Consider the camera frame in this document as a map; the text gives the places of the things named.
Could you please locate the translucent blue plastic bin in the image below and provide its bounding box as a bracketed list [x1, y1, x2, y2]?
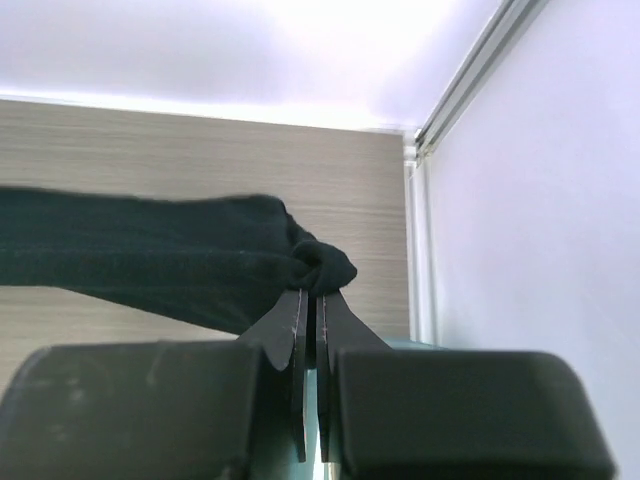
[385, 338, 441, 350]

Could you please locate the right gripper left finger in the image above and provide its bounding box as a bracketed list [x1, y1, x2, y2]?
[238, 290, 309, 462]

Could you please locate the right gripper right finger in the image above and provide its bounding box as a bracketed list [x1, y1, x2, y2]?
[315, 292, 392, 462]

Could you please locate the right aluminium corner post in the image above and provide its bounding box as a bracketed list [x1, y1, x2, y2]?
[415, 0, 547, 163]

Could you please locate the black t shirt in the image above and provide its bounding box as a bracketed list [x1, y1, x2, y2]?
[1, 186, 357, 334]

